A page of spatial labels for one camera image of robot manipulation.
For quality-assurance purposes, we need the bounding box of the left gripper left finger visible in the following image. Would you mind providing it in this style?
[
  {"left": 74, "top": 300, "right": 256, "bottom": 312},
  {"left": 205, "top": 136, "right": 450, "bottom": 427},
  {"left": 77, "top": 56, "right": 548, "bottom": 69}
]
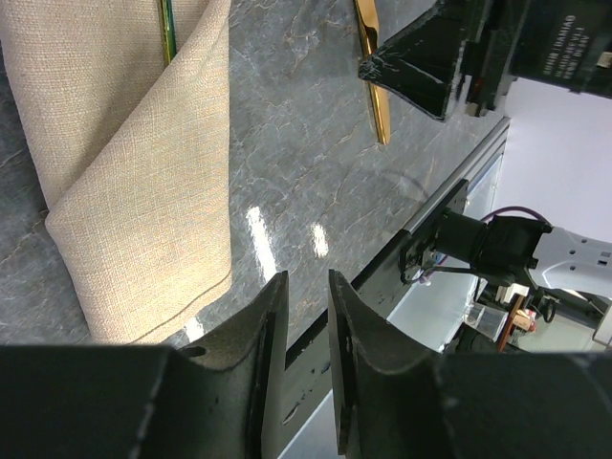
[{"left": 1, "top": 273, "right": 289, "bottom": 458}]

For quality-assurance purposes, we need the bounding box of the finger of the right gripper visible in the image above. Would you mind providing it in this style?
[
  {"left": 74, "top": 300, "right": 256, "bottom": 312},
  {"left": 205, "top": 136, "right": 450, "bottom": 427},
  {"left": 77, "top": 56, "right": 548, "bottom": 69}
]
[{"left": 358, "top": 1, "right": 468, "bottom": 121}]

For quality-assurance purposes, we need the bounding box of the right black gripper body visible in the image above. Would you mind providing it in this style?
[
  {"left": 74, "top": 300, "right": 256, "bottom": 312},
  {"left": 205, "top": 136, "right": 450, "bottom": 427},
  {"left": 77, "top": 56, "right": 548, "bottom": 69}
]
[{"left": 461, "top": 1, "right": 611, "bottom": 117}]

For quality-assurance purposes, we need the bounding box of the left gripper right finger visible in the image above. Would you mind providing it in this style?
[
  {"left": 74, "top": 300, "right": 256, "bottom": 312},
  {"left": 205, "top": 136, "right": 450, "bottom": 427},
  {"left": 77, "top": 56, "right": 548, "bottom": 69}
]
[{"left": 328, "top": 271, "right": 611, "bottom": 458}]

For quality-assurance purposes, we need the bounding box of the yellow plastic knife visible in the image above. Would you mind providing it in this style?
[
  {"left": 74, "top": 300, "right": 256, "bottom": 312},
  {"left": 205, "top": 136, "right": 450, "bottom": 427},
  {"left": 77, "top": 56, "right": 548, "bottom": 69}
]
[{"left": 352, "top": 0, "right": 392, "bottom": 145}]

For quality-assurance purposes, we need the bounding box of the beige cloth napkin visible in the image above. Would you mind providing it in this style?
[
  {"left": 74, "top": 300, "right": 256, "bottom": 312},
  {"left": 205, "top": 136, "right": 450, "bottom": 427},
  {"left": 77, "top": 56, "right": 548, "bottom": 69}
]
[{"left": 1, "top": 1, "right": 231, "bottom": 343}]

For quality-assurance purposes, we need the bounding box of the colourful spoon green handle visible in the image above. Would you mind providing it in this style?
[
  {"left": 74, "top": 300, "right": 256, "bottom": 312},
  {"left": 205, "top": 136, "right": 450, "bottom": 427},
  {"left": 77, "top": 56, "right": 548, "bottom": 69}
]
[{"left": 158, "top": 0, "right": 177, "bottom": 66}]

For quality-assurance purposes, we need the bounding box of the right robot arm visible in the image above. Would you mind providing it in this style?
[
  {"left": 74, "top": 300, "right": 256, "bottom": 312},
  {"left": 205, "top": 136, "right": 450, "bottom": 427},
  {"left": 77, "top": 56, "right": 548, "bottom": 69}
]
[{"left": 356, "top": 1, "right": 611, "bottom": 296}]

